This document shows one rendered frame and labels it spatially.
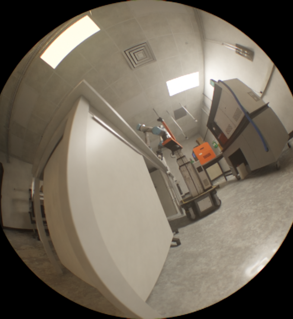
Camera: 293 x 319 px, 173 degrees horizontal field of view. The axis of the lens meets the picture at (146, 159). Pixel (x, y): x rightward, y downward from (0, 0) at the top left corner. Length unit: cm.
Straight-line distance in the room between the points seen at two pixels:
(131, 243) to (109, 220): 9
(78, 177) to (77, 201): 5
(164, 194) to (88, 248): 112
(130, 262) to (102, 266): 9
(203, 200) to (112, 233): 115
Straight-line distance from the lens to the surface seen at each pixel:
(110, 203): 25
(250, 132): 147
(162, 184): 123
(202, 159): 228
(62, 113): 49
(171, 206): 123
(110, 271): 22
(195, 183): 138
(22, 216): 483
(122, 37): 238
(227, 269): 59
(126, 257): 26
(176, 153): 148
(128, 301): 28
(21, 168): 521
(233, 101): 158
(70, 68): 243
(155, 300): 58
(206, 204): 129
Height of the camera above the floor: 48
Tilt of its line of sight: 23 degrees up
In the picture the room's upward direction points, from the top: 22 degrees counter-clockwise
